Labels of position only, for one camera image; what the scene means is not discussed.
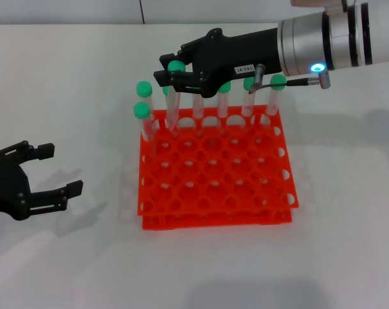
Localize orange plastic test tube rack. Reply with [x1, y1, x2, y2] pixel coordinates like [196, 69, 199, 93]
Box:
[136, 104, 300, 232]

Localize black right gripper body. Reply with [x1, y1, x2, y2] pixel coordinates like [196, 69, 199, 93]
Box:
[190, 28, 283, 98]

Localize black cable silver connectors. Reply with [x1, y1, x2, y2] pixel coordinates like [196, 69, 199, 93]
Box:
[249, 63, 332, 95]

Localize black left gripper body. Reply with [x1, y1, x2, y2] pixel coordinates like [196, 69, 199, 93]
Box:
[0, 148, 33, 221]

